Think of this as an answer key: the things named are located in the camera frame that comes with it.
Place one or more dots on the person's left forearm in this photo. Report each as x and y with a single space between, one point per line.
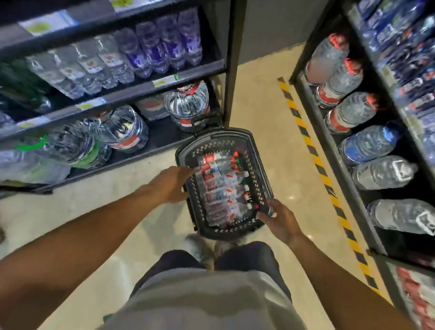
51 261

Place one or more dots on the black shopping basket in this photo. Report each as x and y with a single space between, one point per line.
229 231

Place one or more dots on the person's light grey shirt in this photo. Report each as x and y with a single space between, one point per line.
215 313

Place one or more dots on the large red cap water bottle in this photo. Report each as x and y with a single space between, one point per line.
342 85
350 114
327 61

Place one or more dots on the person's right hand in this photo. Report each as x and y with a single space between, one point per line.
283 226

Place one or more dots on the large blue cap water bottle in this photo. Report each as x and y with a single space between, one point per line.
368 146

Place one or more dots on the large white cap water bottle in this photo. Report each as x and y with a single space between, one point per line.
382 173
403 215

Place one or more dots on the row of small clear water bottles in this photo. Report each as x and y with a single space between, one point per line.
83 67

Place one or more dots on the person's right forearm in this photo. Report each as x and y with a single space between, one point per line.
361 315

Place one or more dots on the person's left hand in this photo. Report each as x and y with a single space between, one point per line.
171 187

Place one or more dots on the black opposite shelf unit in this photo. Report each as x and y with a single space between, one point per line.
355 205

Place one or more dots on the rows of blue label water bottles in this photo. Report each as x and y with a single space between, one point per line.
428 90

